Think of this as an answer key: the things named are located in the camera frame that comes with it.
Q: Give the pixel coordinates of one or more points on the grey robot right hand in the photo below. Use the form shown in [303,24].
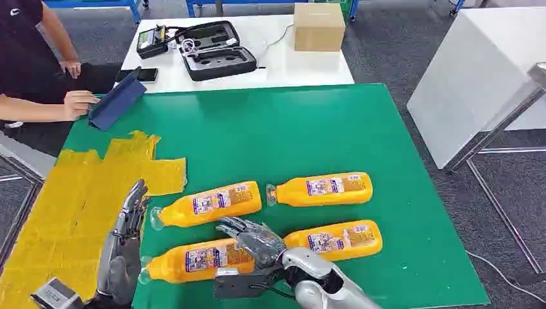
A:
[260,247]

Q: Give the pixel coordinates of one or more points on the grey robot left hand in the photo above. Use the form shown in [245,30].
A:
[121,260]

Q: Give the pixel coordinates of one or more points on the orange drink bottle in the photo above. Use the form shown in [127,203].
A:
[298,243]
[294,194]
[179,215]
[170,266]

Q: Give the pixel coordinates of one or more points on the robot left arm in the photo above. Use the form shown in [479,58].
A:
[106,306]

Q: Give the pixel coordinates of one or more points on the yellow sheet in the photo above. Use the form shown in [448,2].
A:
[64,204]

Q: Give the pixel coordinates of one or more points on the green mat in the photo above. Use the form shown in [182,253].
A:
[277,136]

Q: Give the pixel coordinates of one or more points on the pale grey bench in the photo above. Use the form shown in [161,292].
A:
[25,155]

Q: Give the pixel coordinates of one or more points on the blue tablet case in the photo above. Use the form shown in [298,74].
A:
[115,104]

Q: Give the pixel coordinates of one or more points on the person's right hand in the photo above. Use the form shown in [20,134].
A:
[79,104]

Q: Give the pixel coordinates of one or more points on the person's hand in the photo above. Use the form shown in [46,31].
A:
[71,68]
[79,104]

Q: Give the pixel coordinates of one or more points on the white table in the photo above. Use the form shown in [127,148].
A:
[298,68]

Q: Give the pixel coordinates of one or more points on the black phone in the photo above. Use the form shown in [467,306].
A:
[148,75]

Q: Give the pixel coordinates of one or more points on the open black foam case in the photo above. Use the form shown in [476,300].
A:
[222,64]

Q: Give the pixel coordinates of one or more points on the person's left hand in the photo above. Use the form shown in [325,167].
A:
[71,68]

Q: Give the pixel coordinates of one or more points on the black meter device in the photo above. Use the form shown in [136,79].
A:
[149,44]

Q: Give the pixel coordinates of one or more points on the cardboard box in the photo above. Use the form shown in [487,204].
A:
[318,30]

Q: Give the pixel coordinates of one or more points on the person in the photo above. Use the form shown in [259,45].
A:
[21,51]

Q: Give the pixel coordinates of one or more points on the white cabinet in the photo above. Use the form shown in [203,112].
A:
[469,85]

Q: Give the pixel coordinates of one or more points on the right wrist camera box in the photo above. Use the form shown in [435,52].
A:
[234,285]

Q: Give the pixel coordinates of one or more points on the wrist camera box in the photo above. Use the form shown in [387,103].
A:
[55,296]
[234,285]

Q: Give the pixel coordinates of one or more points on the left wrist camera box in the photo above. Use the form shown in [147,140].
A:
[55,296]

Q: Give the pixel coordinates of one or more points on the chrome metal frame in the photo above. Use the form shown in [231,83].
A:
[495,123]
[32,204]

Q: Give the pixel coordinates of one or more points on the blue table frame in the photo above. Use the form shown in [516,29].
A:
[134,8]

